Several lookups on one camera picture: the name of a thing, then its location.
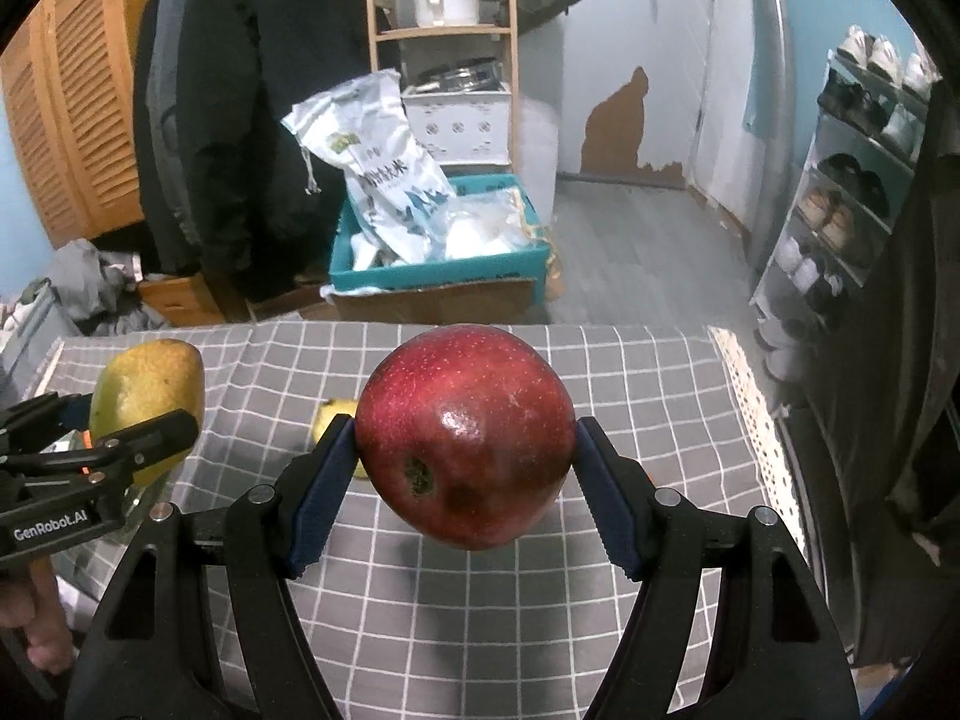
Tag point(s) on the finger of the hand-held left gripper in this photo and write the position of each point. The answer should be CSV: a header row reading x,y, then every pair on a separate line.
x,y
157,435
45,420

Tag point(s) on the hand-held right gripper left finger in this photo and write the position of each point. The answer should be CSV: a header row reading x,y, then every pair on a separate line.
x,y
322,495

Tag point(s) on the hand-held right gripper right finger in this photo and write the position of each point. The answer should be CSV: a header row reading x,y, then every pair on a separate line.
x,y
607,499

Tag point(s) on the yellow-green pear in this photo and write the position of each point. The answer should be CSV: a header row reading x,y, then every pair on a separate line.
x,y
334,420
150,382

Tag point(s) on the green glass bowl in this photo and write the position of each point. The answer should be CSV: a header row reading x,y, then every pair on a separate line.
x,y
146,502

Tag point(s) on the red apple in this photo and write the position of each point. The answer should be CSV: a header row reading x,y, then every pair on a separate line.
x,y
465,427

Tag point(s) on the person's left hand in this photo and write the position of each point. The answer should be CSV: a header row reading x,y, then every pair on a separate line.
x,y
30,615

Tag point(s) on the grey fabric storage box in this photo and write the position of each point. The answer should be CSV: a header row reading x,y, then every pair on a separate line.
x,y
30,345

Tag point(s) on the wooden drawer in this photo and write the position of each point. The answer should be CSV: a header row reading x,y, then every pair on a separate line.
x,y
180,300

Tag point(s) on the grey checkered cloth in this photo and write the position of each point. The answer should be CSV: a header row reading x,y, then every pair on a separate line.
x,y
525,615

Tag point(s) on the pile of grey clothes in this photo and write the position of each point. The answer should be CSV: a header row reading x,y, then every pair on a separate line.
x,y
82,277

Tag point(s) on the white lace table cover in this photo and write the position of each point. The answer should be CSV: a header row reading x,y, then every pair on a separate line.
x,y
750,405

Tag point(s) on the cardboard box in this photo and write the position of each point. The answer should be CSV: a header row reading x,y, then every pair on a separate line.
x,y
435,300

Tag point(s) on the teal plastic crate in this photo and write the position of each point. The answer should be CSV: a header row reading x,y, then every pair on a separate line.
x,y
450,270

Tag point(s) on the wooden louvered wardrobe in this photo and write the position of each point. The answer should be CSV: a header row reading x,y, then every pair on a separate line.
x,y
75,127

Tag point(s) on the clear plastic bag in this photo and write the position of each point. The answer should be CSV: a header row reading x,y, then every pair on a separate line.
x,y
480,225

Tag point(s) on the white printed rice bag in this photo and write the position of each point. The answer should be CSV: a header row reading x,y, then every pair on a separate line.
x,y
382,187

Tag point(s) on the grey jacket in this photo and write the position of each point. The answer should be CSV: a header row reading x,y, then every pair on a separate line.
x,y
161,90

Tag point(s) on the black hooded coat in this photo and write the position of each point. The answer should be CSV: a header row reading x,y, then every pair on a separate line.
x,y
262,90

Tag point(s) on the white perforated basket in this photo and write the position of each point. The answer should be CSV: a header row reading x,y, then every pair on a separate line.
x,y
457,127

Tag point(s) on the steel steamer pot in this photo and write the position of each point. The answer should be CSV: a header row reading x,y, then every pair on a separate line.
x,y
457,76

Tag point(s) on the silver vertical pipe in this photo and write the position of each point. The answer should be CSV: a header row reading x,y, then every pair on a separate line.
x,y
772,90

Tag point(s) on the pale door with peeling paint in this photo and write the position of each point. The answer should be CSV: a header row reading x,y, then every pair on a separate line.
x,y
675,52

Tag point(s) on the shoe rack with shoes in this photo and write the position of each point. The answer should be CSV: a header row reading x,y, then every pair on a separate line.
x,y
847,109

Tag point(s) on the wooden shelf rack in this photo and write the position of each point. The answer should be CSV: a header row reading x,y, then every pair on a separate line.
x,y
442,31

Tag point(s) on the steel cooking pot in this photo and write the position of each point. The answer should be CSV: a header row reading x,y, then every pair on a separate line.
x,y
446,9

